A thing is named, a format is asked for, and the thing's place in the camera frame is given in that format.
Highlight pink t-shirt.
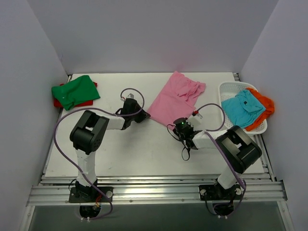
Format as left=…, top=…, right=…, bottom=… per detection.
left=148, top=71, right=206, bottom=126

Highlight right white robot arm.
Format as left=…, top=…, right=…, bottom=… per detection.
left=173, top=117, right=262, bottom=199

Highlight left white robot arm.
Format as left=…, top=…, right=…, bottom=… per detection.
left=70, top=98, right=151, bottom=202

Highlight green folded t-shirt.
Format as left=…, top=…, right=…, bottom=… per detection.
left=51, top=75, right=101, bottom=111

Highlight white perforated plastic basket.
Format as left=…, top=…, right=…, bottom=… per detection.
left=218, top=82, right=268, bottom=136

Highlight turquoise t-shirt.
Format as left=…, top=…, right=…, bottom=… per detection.
left=221, top=90, right=265, bottom=128

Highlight red folded t-shirt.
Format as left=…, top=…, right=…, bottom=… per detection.
left=53, top=82, right=98, bottom=108

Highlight orange t-shirt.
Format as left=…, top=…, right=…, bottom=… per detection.
left=245, top=88, right=275, bottom=131

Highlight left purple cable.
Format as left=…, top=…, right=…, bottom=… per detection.
left=52, top=88, right=145, bottom=221

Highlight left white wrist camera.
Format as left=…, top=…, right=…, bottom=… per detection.
left=120, top=93, right=134, bottom=102

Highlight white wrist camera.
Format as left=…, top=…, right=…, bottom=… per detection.
left=187, top=111, right=203, bottom=128
left=120, top=93, right=134, bottom=102

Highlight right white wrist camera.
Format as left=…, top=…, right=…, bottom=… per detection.
left=187, top=111, right=203, bottom=128

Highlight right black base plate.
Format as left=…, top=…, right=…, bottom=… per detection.
left=198, top=184, right=242, bottom=201

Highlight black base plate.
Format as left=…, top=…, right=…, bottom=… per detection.
left=198, top=184, right=242, bottom=201
left=68, top=186, right=114, bottom=203

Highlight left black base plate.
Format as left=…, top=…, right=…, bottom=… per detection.
left=68, top=186, right=114, bottom=203

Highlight aluminium rail frame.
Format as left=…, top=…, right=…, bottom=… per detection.
left=27, top=72, right=287, bottom=206

